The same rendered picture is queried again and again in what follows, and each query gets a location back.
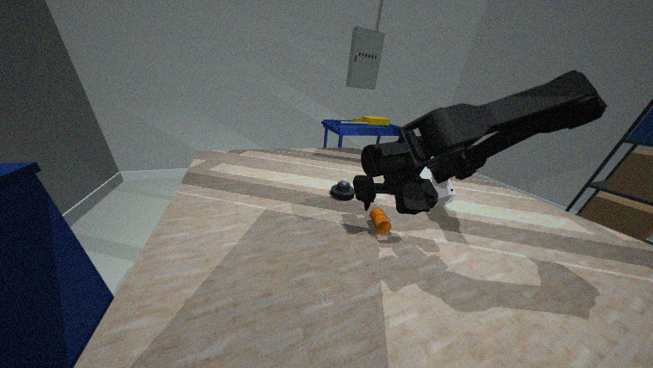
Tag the black round pedestal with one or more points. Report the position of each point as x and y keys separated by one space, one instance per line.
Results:
x=343 y=190

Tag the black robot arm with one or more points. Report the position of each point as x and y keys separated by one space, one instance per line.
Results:
x=447 y=133

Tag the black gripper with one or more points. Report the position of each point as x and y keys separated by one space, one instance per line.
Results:
x=366 y=190

